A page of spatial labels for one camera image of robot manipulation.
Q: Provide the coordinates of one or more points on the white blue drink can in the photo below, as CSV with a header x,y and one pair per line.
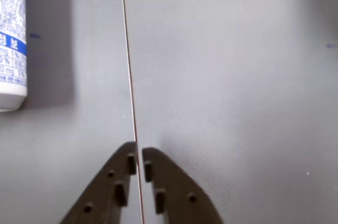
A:
x,y
11,49

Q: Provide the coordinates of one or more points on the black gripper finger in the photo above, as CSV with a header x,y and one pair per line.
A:
x,y
179,197
103,192

